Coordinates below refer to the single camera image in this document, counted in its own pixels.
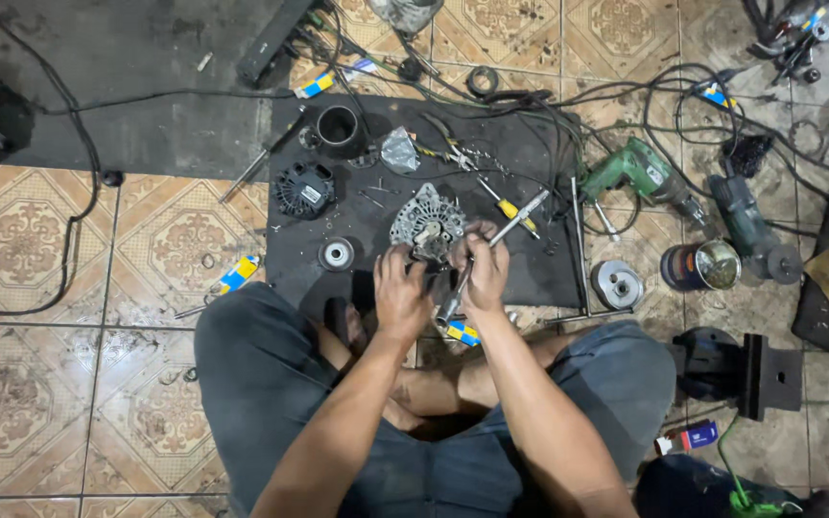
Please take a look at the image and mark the white blue label packet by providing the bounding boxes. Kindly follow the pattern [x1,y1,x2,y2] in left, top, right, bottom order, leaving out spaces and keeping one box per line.
[342,58,381,82]

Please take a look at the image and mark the person's grey shorts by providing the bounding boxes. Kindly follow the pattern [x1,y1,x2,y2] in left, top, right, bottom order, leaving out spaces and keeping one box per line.
[193,281,677,518]

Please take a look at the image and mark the black rubber ring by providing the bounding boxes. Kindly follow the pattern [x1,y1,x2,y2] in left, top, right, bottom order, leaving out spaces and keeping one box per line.
[465,65,500,99]

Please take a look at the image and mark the long black cable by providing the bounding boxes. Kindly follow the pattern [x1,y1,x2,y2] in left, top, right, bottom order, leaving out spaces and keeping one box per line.
[0,13,293,318]

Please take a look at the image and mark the clear plastic bag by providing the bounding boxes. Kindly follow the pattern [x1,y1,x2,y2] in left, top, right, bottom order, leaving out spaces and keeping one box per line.
[380,127,422,176]

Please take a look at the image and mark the blue yellow packet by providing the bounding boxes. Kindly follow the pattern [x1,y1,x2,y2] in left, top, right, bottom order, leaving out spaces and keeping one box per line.
[209,255,261,296]
[293,71,335,100]
[446,319,482,348]
[698,82,738,110]

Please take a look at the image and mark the small white blue bottle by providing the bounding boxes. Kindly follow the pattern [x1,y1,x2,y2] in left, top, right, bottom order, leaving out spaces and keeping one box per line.
[655,420,720,457]

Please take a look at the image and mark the grey plastic bag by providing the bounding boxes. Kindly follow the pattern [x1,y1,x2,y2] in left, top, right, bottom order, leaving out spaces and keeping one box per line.
[367,0,446,36]

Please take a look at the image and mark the dark grey floor mat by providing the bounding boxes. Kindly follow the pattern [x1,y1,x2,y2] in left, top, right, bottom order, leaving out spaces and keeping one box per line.
[0,0,295,183]

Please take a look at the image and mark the yellow handled screwdriver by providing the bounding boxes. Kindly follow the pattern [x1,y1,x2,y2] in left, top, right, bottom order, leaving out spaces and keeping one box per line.
[477,176,540,235]

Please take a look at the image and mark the long black handled screwdriver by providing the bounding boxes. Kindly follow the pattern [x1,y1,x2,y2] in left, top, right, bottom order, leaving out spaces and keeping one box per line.
[217,108,308,205]

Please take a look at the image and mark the black plastic alternator cover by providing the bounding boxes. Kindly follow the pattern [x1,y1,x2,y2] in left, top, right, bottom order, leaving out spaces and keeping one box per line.
[272,162,337,221]

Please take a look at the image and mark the black wire brush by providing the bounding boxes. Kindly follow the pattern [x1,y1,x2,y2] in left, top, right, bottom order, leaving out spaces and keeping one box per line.
[721,132,774,179]

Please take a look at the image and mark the person's bare legs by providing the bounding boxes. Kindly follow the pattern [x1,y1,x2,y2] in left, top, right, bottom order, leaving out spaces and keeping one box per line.
[311,317,603,434]

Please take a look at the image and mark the green cable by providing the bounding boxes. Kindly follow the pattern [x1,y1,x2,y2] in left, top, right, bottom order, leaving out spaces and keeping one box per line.
[715,413,805,518]

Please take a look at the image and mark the green electric drill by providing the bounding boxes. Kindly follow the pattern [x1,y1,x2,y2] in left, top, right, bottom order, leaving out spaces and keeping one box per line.
[578,136,712,233]

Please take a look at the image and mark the dark blue bag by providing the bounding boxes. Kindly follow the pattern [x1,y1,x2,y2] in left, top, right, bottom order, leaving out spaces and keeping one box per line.
[633,453,829,518]

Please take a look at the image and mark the black rubber work mat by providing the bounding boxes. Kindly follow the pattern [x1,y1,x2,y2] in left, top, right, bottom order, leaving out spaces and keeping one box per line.
[265,94,585,312]

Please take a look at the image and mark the heap of tools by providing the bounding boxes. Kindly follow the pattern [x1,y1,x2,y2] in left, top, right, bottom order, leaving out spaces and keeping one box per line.
[740,0,829,89]

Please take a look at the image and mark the open tin can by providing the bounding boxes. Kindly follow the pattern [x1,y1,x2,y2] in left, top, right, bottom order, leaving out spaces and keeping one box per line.
[660,238,744,293]

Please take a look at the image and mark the person's left hand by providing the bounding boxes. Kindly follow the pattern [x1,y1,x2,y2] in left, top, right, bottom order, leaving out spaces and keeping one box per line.
[374,244,436,343]

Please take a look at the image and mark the dark green angle grinder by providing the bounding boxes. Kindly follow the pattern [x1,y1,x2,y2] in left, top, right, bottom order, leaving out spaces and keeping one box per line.
[707,173,805,286]

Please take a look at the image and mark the metal pliers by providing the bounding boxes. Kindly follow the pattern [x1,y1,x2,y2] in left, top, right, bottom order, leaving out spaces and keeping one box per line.
[420,111,482,174]

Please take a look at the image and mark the black flat bar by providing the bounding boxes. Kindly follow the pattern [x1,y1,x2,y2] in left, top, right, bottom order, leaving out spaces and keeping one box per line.
[235,0,316,89]

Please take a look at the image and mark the thin metal rod frame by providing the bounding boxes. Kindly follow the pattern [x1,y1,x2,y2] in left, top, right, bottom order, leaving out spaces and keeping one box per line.
[544,176,636,326]

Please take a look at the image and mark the black metal sleeve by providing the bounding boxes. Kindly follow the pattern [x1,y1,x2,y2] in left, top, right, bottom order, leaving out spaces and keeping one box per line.
[315,105,360,150]

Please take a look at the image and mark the silver alternator housing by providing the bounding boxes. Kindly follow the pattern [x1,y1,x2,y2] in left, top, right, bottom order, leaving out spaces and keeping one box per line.
[389,182,468,266]

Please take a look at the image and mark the silver T-handle socket wrench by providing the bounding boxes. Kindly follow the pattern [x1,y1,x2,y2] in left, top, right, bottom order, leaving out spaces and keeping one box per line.
[434,189,551,328]

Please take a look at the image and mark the loose screws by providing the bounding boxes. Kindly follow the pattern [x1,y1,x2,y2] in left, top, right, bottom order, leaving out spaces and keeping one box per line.
[355,176,403,211]

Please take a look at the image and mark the person's right hand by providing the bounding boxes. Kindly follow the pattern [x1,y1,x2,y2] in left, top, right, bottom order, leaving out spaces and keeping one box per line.
[450,219,511,318]

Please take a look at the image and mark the large silver pulley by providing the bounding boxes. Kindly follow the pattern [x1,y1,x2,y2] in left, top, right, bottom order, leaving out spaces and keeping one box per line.
[591,259,646,312]

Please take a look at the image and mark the small silver pulley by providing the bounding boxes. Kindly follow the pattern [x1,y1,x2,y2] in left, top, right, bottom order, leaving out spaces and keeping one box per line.
[317,236,356,273]

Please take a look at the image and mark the black bench vise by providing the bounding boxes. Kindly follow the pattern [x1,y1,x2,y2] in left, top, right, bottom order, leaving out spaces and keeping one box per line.
[669,327,805,423]

